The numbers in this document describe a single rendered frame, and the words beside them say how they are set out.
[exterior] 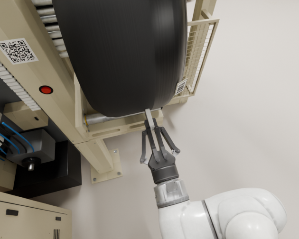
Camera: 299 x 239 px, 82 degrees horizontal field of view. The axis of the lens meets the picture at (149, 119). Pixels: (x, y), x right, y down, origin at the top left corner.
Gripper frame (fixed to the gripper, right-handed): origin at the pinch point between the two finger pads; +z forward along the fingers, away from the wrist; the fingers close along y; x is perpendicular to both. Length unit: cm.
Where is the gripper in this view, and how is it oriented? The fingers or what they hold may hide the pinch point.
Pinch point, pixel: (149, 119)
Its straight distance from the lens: 57.2
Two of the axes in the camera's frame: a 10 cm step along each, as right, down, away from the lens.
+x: -0.4, 4.3, 9.0
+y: -9.7, 2.1, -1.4
